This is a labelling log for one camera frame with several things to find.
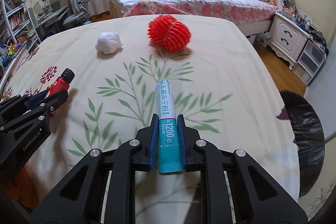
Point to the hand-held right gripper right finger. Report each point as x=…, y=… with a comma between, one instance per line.
x=181, y=146

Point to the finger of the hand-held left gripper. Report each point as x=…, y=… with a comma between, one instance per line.
x=52, y=100
x=36, y=99

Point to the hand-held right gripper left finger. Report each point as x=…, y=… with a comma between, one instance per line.
x=151, y=146

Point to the red bottle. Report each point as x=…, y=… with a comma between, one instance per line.
x=61, y=81

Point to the teal tube packet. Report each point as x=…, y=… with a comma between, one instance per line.
x=168, y=119

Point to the black trash bag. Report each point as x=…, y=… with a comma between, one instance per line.
x=304, y=134

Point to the colourful toy pile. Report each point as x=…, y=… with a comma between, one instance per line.
x=10, y=53

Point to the white crumpled tissue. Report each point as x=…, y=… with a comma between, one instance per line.
x=109, y=43

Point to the white desk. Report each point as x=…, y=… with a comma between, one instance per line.
x=50, y=16

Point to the bookshelf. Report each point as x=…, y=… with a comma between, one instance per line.
x=13, y=16

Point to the cream floral tablecloth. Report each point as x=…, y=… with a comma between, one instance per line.
x=223, y=69

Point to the grey desk chair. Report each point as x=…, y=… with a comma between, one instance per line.
x=77, y=15

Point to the clear plastic bag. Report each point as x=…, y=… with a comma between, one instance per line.
x=261, y=39

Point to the floral bed sheet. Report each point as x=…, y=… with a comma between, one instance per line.
x=199, y=3

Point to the white nightstand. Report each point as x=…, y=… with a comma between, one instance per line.
x=284, y=35

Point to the clear plastic drawer unit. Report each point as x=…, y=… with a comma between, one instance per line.
x=308, y=61

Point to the clutter of small bottles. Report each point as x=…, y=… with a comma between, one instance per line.
x=302, y=18

